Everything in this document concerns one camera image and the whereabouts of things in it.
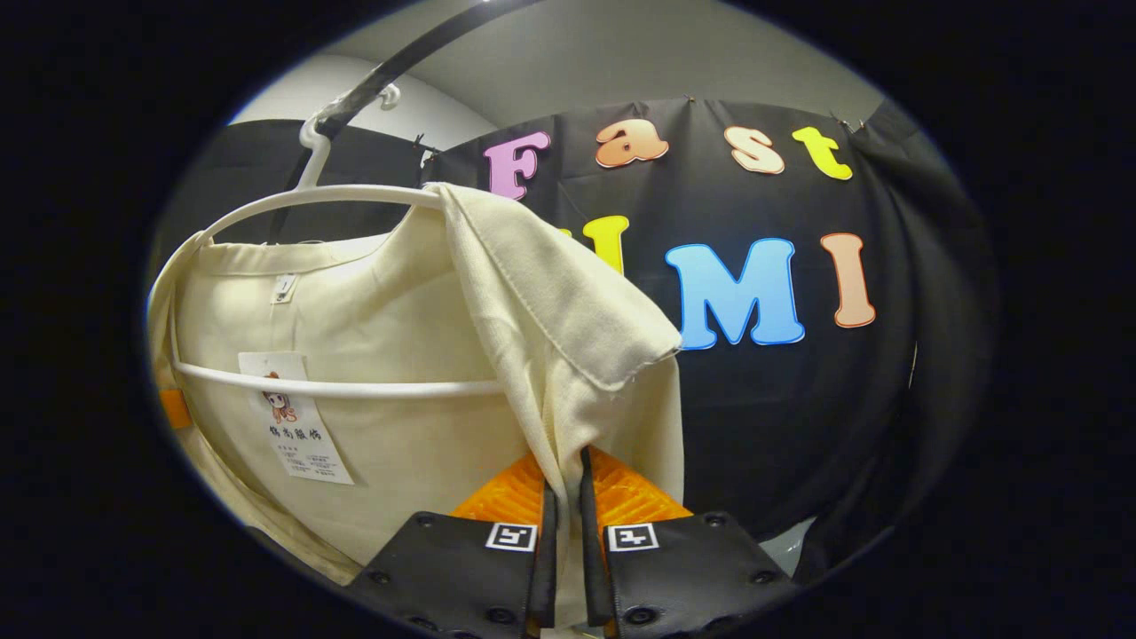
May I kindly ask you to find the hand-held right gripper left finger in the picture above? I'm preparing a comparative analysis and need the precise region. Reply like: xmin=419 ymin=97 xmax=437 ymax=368
xmin=346 ymin=453 xmax=558 ymax=639

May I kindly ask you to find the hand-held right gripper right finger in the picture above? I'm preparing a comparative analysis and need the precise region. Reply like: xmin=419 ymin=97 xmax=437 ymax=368
xmin=580 ymin=446 xmax=800 ymax=639

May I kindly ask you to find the white plastic hanger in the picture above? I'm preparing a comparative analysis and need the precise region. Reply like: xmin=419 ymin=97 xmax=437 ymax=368
xmin=169 ymin=84 xmax=507 ymax=400

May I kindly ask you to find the cream collared shirt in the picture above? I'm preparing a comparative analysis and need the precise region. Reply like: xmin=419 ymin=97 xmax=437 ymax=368
xmin=146 ymin=182 xmax=686 ymax=627

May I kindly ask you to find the black metal clothes rack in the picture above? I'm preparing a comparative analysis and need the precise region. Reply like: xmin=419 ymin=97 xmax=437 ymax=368
xmin=266 ymin=0 xmax=544 ymax=245

